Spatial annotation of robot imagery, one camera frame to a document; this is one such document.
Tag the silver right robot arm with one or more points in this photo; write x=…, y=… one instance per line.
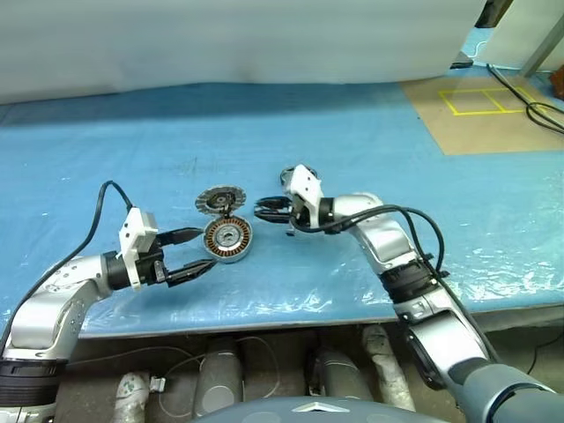
x=383, y=238

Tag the brown box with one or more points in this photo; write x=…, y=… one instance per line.
x=559, y=83

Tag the aluminium frame post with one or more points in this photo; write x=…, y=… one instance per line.
x=544, y=44

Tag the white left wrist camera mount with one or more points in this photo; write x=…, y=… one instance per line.
x=136, y=229

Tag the white foam backdrop sheet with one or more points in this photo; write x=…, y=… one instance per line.
x=220, y=39

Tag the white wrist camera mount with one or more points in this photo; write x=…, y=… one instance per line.
x=136, y=229
x=304, y=183

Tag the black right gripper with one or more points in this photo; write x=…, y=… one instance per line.
x=300, y=216

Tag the dark stand foot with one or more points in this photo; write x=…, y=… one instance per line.
x=460, y=59

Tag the white wrapped pole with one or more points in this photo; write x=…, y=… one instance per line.
x=388, y=370
x=130, y=396

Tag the spoked silver rotor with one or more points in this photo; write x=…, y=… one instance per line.
x=218, y=200

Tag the blue plastic table cover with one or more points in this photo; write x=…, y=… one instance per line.
x=132, y=145

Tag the brown cardboard sheet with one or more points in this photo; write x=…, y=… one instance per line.
x=484, y=132

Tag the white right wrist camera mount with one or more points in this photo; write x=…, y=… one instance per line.
x=304, y=183

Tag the dark grey rounded cylinder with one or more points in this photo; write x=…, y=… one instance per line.
x=218, y=379
x=339, y=374

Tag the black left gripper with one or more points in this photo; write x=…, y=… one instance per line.
x=147, y=269

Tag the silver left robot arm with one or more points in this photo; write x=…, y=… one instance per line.
x=44, y=304

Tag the white upright panel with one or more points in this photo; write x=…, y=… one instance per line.
x=515, y=35

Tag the round silver motor lid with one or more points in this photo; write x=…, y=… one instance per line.
x=199, y=203

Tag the grey robot torso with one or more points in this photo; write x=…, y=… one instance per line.
x=282, y=412

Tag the small white connector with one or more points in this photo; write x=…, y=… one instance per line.
x=157, y=384

